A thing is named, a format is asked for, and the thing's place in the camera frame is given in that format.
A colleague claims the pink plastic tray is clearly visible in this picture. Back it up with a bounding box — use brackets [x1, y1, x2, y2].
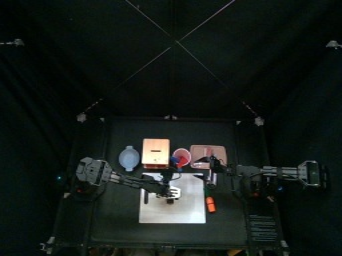
[188, 144, 228, 170]

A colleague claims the white cutting board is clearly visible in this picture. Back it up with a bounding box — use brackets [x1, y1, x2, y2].
[137, 171, 208, 225]

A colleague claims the red toy utensil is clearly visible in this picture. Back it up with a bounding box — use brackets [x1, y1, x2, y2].
[176, 156, 189, 170]

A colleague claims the pink plastic cup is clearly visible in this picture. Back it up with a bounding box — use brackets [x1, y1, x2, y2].
[171, 147, 193, 170]

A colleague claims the wooden box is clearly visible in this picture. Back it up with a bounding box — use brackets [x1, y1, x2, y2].
[140, 138, 171, 170]

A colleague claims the light blue plastic bowl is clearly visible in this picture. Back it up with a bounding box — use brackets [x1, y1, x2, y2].
[117, 145, 141, 173]

